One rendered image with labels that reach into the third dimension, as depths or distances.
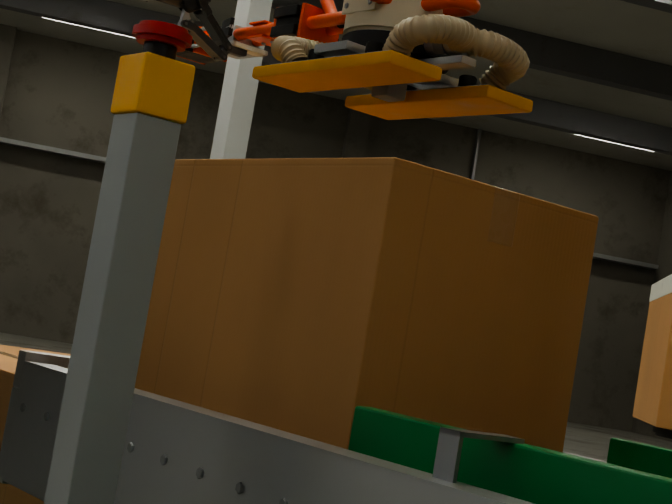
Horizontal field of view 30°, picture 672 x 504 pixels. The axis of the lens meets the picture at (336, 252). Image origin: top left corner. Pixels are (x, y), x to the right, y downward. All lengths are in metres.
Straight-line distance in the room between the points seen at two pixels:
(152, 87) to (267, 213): 0.38
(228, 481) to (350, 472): 0.23
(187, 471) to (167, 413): 0.09
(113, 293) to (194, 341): 0.44
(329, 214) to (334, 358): 0.19
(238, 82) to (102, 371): 4.48
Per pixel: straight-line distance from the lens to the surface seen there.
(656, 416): 3.29
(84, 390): 1.45
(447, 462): 1.25
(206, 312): 1.85
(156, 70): 1.46
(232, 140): 5.83
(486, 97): 1.86
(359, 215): 1.60
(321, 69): 1.86
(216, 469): 1.53
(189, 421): 1.59
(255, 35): 2.25
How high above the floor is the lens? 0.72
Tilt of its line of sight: 4 degrees up
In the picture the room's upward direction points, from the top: 10 degrees clockwise
